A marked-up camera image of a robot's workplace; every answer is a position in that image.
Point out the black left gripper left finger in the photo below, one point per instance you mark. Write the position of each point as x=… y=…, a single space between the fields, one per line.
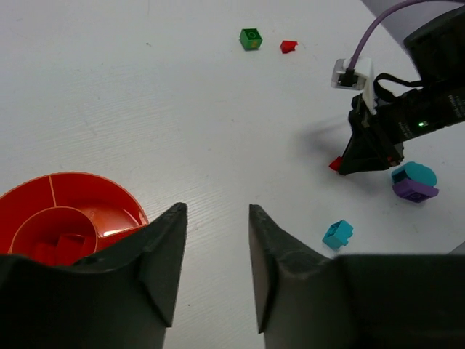
x=121 y=297

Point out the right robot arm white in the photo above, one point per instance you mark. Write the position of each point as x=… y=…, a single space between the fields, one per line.
x=436 y=50

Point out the large red rounded lego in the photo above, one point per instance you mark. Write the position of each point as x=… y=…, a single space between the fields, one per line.
x=67 y=250

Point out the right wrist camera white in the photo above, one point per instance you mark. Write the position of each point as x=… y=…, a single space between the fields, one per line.
x=360 y=78

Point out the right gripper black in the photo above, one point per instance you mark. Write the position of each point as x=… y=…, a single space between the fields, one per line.
x=375 y=137

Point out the red lego slope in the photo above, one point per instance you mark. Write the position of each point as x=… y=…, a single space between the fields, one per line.
x=287 y=46
x=336 y=163

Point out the dark green lego brick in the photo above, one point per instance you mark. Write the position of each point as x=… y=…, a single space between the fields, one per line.
x=250 y=39

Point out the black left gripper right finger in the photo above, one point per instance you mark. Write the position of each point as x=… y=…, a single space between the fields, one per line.
x=306 y=300

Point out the orange round divided container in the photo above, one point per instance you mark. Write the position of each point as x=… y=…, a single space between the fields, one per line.
x=42 y=209

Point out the small teal lego brick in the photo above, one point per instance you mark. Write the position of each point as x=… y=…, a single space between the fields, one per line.
x=338 y=235

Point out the teal rounded lego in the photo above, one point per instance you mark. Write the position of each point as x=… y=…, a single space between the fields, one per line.
x=415 y=172

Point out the purple lego under teal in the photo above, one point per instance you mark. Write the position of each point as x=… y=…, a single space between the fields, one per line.
x=413 y=191

